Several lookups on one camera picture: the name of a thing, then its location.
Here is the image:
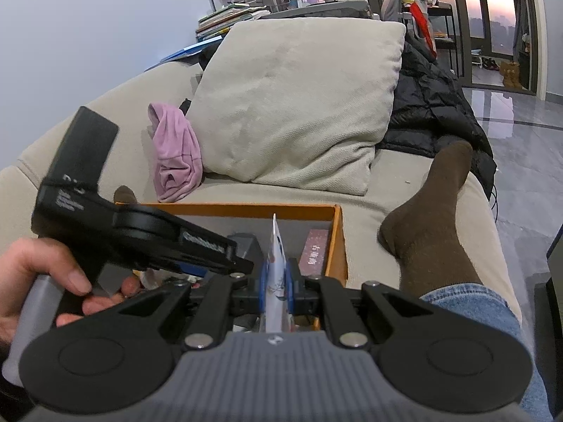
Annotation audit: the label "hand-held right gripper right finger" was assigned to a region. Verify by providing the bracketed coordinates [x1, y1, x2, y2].
[284, 263, 441, 349]

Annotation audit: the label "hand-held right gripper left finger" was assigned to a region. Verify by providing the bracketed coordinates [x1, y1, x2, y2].
[118, 261, 271, 351]

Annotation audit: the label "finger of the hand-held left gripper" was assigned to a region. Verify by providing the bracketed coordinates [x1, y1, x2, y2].
[222, 246, 256, 279]
[173, 261, 225, 280]

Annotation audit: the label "orange cardboard box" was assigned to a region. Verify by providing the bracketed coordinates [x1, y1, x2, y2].
[115, 202, 349, 292]

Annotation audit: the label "person's left hand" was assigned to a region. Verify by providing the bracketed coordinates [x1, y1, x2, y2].
[0, 236, 142, 340]

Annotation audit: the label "maroon slim box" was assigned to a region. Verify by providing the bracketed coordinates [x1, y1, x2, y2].
[298, 229, 330, 279]

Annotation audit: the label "beige sofa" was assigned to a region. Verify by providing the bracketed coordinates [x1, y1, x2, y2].
[0, 59, 524, 330]

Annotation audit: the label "pink garment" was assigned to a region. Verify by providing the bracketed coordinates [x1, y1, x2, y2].
[147, 101, 204, 203]

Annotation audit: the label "beige cushion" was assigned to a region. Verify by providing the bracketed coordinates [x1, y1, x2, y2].
[190, 20, 406, 197]

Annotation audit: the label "blue folder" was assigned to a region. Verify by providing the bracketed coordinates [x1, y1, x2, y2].
[159, 35, 223, 62]

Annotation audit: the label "person's right leg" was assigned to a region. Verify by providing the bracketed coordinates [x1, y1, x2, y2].
[420, 283, 552, 422]

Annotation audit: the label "black puffer jacket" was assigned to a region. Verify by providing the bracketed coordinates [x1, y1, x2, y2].
[379, 31, 498, 198]

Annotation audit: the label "stack of books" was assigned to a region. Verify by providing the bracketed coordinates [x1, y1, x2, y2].
[196, 4, 271, 38]

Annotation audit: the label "grey desk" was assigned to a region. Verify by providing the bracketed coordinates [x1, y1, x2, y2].
[264, 0, 373, 21]

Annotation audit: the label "dark side table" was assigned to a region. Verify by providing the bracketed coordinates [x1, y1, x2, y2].
[532, 224, 563, 405]

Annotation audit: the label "red cloth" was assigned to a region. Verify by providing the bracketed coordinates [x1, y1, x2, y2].
[410, 2, 438, 58]

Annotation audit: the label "grey office chair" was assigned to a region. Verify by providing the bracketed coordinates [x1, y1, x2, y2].
[380, 0, 403, 23]

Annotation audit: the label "black metal rack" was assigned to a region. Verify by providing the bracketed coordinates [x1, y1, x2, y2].
[424, 0, 460, 75]

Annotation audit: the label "tan boots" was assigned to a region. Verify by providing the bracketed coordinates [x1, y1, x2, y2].
[500, 60, 524, 89]

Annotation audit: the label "dark framed glass door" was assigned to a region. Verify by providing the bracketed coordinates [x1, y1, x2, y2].
[457, 0, 546, 94]

